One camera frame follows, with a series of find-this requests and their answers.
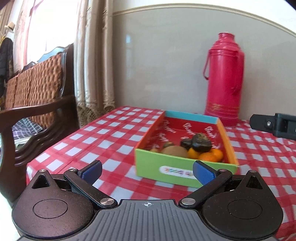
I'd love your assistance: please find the orange tangerine left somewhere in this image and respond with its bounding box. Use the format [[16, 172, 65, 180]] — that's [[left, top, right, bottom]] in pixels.
[[187, 148, 201, 160]]

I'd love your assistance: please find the blue checkered cloth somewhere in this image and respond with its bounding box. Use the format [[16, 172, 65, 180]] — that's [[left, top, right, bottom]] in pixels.
[[12, 118, 43, 140]]

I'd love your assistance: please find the wooden sofa with rattan cushions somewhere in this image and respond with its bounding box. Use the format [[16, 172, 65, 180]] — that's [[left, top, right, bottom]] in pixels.
[[1, 44, 79, 207]]

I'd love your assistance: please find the red thermos flask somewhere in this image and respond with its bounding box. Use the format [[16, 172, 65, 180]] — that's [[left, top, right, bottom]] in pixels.
[[203, 33, 245, 126]]

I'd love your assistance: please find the small dark fruit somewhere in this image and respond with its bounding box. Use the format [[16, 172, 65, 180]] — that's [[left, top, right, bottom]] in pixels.
[[180, 138, 192, 151]]

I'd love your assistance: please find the brown kiwi fruit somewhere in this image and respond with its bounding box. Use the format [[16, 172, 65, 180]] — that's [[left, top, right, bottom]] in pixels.
[[161, 146, 188, 158]]

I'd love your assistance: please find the orange tangerine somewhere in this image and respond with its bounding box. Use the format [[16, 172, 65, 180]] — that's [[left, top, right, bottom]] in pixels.
[[187, 148, 201, 160], [199, 148, 223, 163]]

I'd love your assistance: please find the dark avocado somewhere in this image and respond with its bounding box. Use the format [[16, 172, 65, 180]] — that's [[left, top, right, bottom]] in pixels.
[[191, 133, 212, 153]]

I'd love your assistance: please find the beige lace curtain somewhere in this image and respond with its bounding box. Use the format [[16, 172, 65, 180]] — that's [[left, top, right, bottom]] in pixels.
[[74, 0, 115, 126]]

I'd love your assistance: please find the orange tangerine right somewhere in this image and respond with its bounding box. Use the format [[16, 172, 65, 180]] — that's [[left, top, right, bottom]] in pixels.
[[199, 148, 223, 163]]

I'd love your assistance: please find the colourful cardboard box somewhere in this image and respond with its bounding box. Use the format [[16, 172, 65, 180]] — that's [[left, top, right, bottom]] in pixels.
[[135, 111, 239, 188]]

